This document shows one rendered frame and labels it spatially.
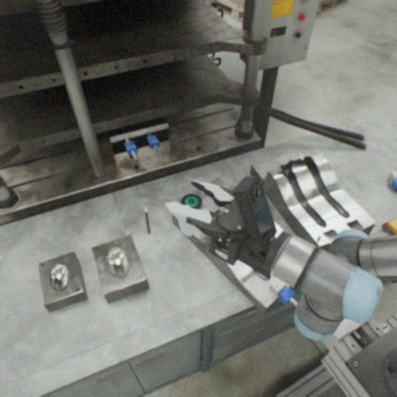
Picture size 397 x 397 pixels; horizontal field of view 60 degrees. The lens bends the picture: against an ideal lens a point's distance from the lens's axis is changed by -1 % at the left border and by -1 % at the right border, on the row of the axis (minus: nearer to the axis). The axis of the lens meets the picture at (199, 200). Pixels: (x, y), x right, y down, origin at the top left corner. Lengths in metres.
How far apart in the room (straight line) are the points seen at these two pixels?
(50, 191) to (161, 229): 0.56
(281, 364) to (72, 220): 1.29
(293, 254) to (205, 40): 1.15
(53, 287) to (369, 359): 0.97
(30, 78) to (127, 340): 0.96
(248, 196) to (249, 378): 1.56
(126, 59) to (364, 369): 1.25
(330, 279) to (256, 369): 1.49
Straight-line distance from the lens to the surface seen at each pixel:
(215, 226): 0.56
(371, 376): 0.99
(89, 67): 1.42
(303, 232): 1.36
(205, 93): 1.67
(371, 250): 0.67
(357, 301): 0.55
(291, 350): 2.07
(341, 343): 1.06
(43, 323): 1.31
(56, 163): 1.80
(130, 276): 1.22
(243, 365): 2.00
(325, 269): 0.55
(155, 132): 1.63
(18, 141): 1.57
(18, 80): 1.42
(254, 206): 0.53
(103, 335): 1.23
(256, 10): 1.51
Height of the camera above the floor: 1.92
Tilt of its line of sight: 49 degrees down
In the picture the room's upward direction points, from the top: straight up
